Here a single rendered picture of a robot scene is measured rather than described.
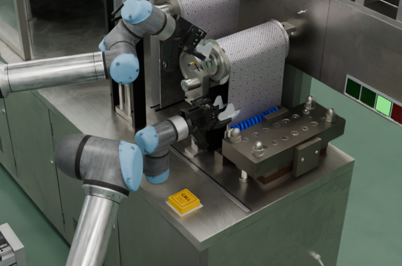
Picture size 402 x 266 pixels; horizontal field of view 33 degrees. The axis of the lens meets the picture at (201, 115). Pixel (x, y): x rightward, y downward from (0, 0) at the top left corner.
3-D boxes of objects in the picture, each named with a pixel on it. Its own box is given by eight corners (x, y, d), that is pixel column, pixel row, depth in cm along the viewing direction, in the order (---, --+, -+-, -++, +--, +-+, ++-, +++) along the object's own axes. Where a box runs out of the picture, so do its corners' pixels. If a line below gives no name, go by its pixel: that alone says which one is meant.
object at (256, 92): (226, 130, 221) (228, 81, 211) (279, 107, 233) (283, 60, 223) (227, 131, 221) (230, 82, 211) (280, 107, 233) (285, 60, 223)
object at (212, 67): (201, 68, 215) (202, 48, 210) (206, 66, 216) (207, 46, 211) (215, 79, 210) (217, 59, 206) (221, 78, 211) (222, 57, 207)
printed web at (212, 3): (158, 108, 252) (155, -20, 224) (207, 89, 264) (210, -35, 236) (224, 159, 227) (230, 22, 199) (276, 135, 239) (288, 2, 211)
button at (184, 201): (168, 202, 209) (167, 196, 207) (186, 193, 212) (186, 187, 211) (181, 215, 204) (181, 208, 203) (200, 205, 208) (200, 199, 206)
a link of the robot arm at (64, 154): (30, 171, 167) (103, 170, 215) (71, 180, 165) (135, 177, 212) (39, 125, 168) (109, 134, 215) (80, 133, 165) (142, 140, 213)
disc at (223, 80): (198, 72, 220) (200, 31, 212) (200, 71, 221) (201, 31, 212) (227, 92, 211) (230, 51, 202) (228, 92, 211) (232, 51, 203)
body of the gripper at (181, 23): (209, 34, 199) (183, 18, 190) (194, 59, 200) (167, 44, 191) (193, 24, 204) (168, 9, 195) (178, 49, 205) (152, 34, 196)
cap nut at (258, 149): (249, 152, 209) (250, 140, 207) (258, 148, 211) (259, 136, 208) (257, 158, 207) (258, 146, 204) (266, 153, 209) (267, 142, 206)
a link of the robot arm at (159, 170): (139, 165, 215) (138, 137, 209) (173, 172, 212) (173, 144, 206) (130, 180, 209) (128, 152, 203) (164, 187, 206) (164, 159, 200)
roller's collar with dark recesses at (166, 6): (148, 19, 224) (148, 1, 221) (163, 14, 227) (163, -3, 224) (159, 26, 220) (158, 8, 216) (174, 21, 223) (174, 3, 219)
